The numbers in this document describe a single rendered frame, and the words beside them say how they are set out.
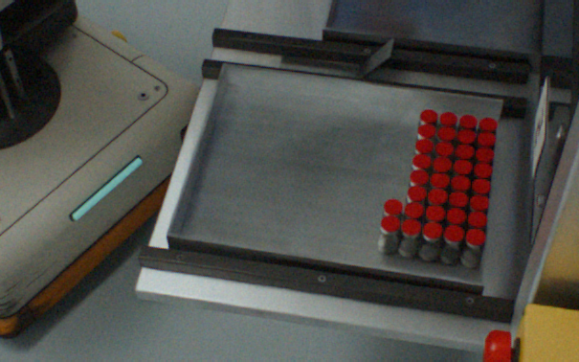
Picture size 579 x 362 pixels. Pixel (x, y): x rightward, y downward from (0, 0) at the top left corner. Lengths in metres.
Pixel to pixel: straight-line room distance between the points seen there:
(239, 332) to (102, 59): 0.64
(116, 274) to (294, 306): 1.13
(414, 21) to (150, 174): 0.89
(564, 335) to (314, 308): 0.29
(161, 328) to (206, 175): 0.95
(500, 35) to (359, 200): 0.32
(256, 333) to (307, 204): 0.94
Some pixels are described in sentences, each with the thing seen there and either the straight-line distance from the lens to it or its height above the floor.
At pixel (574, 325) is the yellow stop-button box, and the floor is 1.03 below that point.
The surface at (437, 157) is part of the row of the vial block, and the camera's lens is 1.14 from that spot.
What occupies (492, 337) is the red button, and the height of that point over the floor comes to 1.01.
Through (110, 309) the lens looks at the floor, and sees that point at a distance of 2.12.
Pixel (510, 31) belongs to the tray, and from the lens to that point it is 1.34.
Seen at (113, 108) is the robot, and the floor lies 0.28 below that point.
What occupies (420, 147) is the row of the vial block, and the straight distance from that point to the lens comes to 1.14.
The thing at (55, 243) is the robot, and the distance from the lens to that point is 1.96.
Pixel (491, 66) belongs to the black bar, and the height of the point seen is 0.90.
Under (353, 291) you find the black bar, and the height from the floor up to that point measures 0.90.
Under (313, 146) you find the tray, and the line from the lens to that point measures 1.19.
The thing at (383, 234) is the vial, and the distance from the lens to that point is 1.08.
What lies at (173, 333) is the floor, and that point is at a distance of 2.07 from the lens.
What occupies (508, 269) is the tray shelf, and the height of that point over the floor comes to 0.88.
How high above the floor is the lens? 1.80
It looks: 53 degrees down
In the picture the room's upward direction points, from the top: 2 degrees counter-clockwise
